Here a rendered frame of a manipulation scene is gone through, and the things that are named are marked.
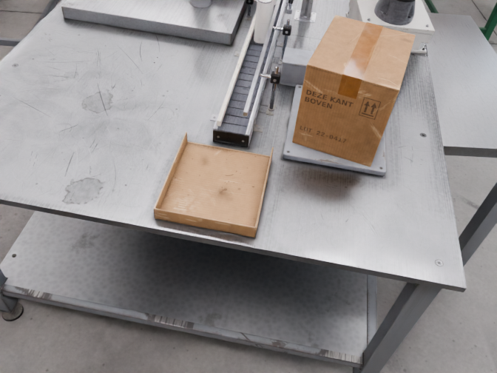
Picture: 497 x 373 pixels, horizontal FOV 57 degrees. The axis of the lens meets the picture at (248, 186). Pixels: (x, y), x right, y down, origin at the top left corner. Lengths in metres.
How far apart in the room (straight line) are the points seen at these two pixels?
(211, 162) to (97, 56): 0.67
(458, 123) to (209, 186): 0.88
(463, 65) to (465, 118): 0.34
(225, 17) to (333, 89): 0.79
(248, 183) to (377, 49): 0.51
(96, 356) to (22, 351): 0.28
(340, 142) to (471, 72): 0.80
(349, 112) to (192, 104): 0.53
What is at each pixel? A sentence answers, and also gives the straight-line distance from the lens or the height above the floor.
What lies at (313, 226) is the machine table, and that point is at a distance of 1.21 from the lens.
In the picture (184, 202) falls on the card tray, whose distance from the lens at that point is 1.22.
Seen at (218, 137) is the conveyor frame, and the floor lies 0.85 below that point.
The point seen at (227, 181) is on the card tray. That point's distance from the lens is 1.27.
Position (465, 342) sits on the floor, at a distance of 2.20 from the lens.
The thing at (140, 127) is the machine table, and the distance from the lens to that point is 1.45.
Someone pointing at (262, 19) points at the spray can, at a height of 0.98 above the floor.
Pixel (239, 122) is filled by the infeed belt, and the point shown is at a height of 0.88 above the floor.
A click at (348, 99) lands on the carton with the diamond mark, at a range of 1.25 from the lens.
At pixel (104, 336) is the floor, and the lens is 1.98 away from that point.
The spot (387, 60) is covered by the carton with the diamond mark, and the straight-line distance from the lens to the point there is 1.32.
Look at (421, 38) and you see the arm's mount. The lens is 1.99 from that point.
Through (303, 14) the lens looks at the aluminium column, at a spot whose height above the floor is 0.85.
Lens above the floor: 1.76
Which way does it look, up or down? 47 degrees down
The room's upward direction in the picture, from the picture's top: 6 degrees clockwise
